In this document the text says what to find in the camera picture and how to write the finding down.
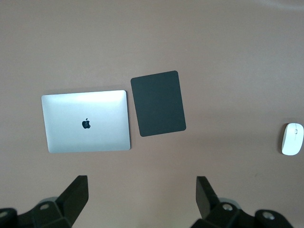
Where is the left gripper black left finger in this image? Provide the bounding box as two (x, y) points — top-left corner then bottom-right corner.
(0, 175), (90, 228)

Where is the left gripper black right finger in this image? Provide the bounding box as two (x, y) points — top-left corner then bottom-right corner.
(190, 176), (295, 228)

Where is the white computer mouse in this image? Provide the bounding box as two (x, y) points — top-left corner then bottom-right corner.
(281, 122), (304, 156)

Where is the black mouse pad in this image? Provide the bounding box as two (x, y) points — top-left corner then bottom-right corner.
(130, 70), (187, 138)

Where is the silver closed laptop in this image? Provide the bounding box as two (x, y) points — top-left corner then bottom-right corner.
(41, 89), (132, 154)

